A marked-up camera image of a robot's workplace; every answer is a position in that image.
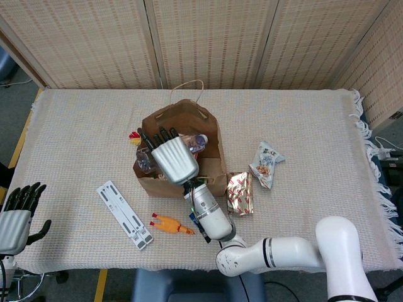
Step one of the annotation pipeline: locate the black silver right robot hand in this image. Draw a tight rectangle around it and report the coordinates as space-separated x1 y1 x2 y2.
137 126 200 186

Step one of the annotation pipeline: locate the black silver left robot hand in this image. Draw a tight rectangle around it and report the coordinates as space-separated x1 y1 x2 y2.
0 181 52 256

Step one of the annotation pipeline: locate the clear plastic water bottle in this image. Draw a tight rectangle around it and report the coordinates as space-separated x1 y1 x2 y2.
135 133 209 174

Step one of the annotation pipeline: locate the gold red foil snack bag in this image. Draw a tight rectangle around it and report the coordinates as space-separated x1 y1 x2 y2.
226 171 254 217

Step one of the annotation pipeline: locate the white snack packet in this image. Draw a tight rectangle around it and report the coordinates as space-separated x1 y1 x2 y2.
248 140 287 189

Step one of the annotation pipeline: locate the brown paper bag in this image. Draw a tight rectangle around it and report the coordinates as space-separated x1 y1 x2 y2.
132 79 228 199

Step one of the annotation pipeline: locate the yellow rubber chicken toy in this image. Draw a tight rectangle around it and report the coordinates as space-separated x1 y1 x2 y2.
149 212 196 236

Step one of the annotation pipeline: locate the chrome stool base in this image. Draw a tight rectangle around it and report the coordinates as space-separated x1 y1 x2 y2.
12 269 69 301

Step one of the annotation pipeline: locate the white folding laptop stand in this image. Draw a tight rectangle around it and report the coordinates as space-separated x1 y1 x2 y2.
96 180 154 252

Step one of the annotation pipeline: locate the beige woven tablecloth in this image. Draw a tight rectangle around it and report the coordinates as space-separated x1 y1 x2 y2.
14 87 403 274

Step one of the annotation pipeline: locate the woven folding screen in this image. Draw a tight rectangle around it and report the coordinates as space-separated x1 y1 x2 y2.
0 0 403 130

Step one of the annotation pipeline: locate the blue grey office chair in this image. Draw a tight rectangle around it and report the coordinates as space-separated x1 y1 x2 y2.
0 47 16 84

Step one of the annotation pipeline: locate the white power strip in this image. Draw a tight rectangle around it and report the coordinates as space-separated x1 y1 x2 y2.
374 135 403 161

